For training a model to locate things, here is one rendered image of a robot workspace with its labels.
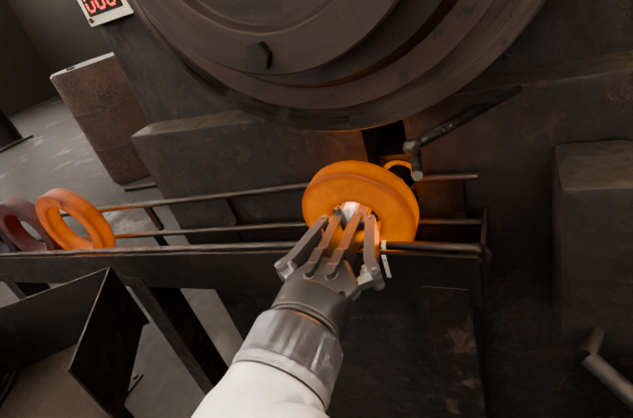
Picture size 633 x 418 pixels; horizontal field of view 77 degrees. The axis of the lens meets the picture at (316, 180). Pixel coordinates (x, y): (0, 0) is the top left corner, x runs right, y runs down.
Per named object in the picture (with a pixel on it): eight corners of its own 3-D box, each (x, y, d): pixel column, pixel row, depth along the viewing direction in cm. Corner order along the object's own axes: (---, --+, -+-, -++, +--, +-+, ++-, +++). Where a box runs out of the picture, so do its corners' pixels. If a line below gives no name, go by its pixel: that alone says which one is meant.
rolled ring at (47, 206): (21, 204, 89) (34, 196, 91) (76, 265, 96) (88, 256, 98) (60, 188, 79) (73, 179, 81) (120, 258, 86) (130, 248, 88)
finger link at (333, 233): (323, 297, 44) (312, 297, 44) (349, 229, 52) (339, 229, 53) (312, 273, 42) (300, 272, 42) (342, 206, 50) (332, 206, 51)
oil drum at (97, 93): (147, 150, 369) (95, 55, 327) (195, 145, 342) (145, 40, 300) (97, 185, 324) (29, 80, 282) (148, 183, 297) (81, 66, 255)
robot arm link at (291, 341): (339, 430, 34) (358, 366, 39) (306, 369, 30) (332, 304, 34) (252, 408, 38) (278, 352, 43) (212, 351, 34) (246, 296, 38)
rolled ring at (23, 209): (15, 199, 88) (28, 190, 90) (-19, 209, 97) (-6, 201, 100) (70, 262, 95) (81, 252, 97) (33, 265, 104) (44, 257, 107)
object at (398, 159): (418, 117, 87) (412, 85, 83) (446, 114, 84) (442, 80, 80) (385, 198, 64) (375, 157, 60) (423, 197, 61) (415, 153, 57)
